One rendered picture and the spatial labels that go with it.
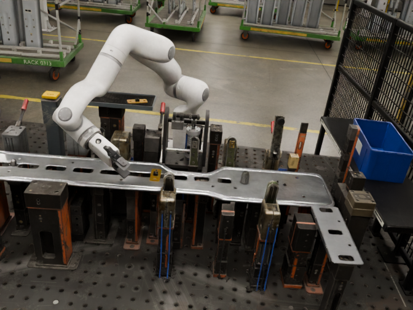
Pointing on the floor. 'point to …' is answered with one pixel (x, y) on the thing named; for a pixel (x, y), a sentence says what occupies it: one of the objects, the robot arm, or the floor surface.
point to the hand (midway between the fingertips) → (125, 170)
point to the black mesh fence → (394, 258)
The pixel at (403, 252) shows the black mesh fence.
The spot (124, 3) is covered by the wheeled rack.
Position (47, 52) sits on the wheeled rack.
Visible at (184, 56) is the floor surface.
